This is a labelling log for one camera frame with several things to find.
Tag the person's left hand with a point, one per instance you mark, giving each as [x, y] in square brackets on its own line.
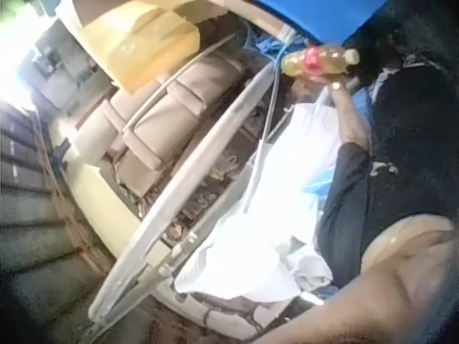
[315, 89]

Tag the person's left fingers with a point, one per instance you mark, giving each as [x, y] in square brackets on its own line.
[328, 79]

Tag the yellow drink bottle red label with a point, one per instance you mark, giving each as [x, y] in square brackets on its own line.
[319, 59]

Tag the blue plastic sheet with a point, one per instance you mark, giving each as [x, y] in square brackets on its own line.
[315, 18]

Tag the white cloth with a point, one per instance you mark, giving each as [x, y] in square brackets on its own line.
[283, 186]

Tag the heap of beige sacks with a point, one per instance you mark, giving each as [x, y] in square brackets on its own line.
[168, 118]

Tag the grey curved bar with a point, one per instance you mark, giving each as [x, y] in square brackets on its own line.
[186, 186]

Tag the yellow plastic container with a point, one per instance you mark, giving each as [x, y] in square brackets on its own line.
[143, 43]

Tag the grey cabinet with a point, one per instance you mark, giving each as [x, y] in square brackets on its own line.
[61, 68]

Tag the dark staircase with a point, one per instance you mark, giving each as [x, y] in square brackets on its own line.
[32, 200]

